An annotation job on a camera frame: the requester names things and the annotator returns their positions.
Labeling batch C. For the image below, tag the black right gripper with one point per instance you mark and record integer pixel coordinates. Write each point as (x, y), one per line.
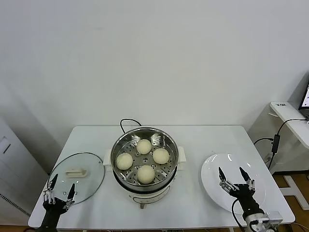
(245, 195)

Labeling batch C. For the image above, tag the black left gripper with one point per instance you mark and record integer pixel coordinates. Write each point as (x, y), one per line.
(54, 205)

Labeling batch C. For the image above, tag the white steamed baozi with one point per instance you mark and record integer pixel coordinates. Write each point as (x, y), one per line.
(145, 174)
(124, 161)
(144, 146)
(160, 155)

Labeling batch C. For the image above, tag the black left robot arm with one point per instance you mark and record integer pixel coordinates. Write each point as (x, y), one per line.
(49, 221)

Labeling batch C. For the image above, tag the stainless steel steamer basket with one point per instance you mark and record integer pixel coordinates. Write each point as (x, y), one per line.
(166, 169)

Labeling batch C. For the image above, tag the steel steamer pot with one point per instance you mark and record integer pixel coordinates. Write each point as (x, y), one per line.
(149, 199)

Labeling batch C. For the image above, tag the white round plate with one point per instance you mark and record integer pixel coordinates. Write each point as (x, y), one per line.
(210, 174)

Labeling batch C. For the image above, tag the white cabinet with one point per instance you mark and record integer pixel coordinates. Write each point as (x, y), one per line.
(14, 169)

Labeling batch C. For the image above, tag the white side desk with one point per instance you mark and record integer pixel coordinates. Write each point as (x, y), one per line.
(285, 110)

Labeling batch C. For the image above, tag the black laptop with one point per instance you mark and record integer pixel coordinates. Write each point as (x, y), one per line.
(306, 96)

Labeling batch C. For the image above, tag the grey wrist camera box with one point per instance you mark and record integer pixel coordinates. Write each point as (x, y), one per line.
(271, 217)

